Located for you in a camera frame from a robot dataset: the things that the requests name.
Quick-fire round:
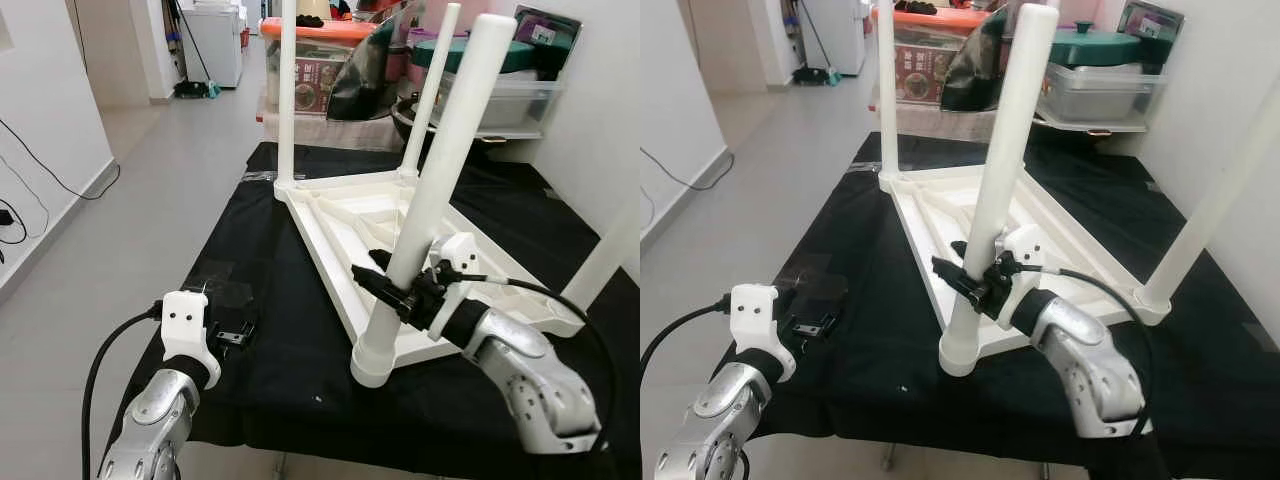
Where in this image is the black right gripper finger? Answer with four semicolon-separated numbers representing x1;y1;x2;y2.
930;240;987;307
350;250;416;317

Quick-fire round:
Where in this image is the white plastic children table top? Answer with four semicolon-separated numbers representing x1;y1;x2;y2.
880;163;1172;379
273;168;587;389

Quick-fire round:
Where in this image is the black table cloth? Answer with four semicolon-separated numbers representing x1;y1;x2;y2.
105;140;641;480
690;130;1280;480

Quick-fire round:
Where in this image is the clear tape patch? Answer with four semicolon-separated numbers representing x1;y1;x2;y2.
785;265;850;302
190;280;257;313

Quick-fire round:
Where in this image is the white low storage box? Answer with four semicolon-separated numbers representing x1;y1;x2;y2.
258;100;403;153
868;95;1001;143

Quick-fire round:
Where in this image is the black round wok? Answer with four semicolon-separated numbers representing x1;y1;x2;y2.
392;95;441;143

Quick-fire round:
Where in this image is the red printed carton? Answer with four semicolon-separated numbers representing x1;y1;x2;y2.
895;45;951;104
295;55;351;113

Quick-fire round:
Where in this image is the black glossy bag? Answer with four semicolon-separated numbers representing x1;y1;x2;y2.
942;10;1008;111
328;20;397;121

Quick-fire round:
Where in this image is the clear plastic storage bin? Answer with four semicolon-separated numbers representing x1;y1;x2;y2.
430;70;563;133
1038;62;1167;133

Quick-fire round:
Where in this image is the black floor mop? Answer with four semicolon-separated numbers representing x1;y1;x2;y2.
170;0;213;99
800;0;833;86

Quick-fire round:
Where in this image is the clear storage box orange lid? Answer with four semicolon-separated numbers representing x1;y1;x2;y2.
870;3;1003;106
260;17;389;116

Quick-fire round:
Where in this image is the green round pot lid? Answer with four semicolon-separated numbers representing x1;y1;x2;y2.
410;38;537;74
1045;22;1144;67

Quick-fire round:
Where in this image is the white refrigerator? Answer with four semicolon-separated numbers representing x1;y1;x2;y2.
800;0;867;77
185;0;247;89

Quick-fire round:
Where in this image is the dark printed box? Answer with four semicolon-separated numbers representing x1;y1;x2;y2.
513;5;584;81
1114;0;1187;67

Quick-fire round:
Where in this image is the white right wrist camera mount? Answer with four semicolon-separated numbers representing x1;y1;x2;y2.
428;232;488;341
994;224;1047;331

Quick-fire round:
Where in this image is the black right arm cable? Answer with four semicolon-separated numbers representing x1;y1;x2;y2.
1040;265;1154;433
478;274;617;441

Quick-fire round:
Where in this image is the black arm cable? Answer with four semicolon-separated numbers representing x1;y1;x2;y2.
640;295;737;401
478;274;617;441
80;305;166;480
1040;265;1154;433

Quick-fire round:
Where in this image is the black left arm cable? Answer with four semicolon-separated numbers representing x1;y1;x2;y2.
640;295;737;401
80;305;166;480

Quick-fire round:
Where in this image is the black floor cable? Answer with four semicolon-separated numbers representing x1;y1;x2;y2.
640;148;737;194
0;118;121;203

